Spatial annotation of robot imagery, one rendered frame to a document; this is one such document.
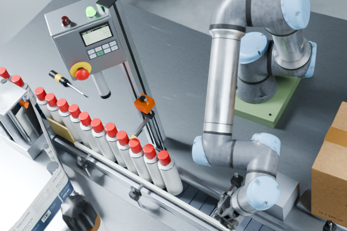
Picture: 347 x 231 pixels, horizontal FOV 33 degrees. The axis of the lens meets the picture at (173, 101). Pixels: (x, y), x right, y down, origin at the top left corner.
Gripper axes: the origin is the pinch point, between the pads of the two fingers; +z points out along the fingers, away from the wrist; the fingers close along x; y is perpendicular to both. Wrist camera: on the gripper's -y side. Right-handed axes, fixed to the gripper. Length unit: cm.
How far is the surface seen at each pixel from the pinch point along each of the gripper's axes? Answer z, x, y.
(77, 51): -19, -60, -2
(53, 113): 24, -60, 3
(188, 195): 11.8, -9.6, -0.1
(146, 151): -1.0, -28.3, 1.6
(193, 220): 9.4, -4.0, 6.0
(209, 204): 8.1, -3.1, -0.9
